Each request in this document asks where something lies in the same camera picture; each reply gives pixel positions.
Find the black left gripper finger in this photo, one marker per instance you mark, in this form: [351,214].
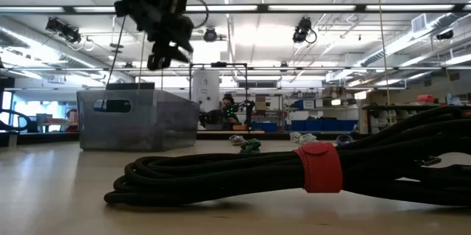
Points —
[181,53]
[159,58]

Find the translucent grey plastic bin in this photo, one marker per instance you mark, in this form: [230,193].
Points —
[147,132]

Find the person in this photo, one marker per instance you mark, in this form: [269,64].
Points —
[228,102]

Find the background black robot arms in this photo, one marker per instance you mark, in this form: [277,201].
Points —
[247,108]

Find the red storage crate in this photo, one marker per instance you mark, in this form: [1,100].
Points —
[73,119]

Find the blue storage bin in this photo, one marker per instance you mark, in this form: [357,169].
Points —
[349,125]
[331,125]
[266,127]
[314,125]
[298,125]

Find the red box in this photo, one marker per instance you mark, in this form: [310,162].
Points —
[427,98]

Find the black background rig frame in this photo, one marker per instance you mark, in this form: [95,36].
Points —
[219,64]

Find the overhead light bar frame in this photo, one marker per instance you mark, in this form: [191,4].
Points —
[263,7]

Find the black ceiling-mounted camera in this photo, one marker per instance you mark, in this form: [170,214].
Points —
[302,28]
[444,35]
[64,30]

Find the black aluminium table frame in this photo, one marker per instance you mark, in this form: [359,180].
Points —
[276,136]

